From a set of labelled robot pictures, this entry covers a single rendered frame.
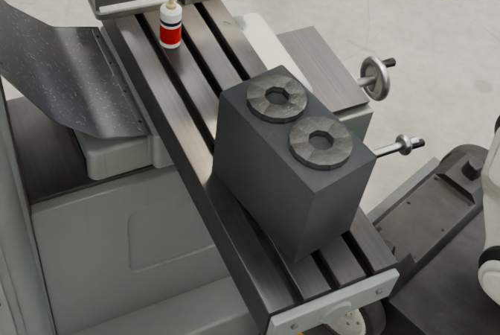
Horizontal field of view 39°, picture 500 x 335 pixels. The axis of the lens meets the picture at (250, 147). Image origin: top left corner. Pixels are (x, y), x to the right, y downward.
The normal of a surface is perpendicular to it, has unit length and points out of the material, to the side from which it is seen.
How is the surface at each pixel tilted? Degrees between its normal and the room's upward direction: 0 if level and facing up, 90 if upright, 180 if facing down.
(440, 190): 0
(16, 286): 89
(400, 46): 0
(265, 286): 0
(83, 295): 90
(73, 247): 90
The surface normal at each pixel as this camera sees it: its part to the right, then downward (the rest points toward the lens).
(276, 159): -0.80, 0.40
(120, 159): 0.43, 0.72
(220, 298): 0.11, -0.64
